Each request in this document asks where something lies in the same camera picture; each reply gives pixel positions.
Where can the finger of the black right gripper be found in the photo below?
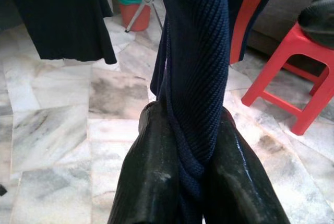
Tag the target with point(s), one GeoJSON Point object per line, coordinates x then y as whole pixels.
{"type": "Point", "coordinates": [315, 17]}

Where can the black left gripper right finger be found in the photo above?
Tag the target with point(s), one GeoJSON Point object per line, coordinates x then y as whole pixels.
{"type": "Point", "coordinates": [235, 195]}

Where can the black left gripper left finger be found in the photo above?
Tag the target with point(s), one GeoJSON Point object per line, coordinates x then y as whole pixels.
{"type": "Point", "coordinates": [146, 177]}

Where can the navy knit garment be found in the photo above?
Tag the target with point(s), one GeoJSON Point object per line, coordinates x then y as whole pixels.
{"type": "Point", "coordinates": [201, 64]}

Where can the dark grey sofa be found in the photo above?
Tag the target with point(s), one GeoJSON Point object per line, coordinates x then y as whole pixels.
{"type": "Point", "coordinates": [287, 4]}

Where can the red plastic stool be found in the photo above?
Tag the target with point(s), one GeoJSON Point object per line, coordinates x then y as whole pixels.
{"type": "Point", "coordinates": [263, 83]}

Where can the orange plastic bucket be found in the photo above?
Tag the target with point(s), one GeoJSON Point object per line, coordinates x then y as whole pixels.
{"type": "Point", "coordinates": [135, 15]}

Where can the black fonemax T-shirt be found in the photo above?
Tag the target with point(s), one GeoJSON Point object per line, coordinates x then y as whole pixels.
{"type": "Point", "coordinates": [60, 20]}

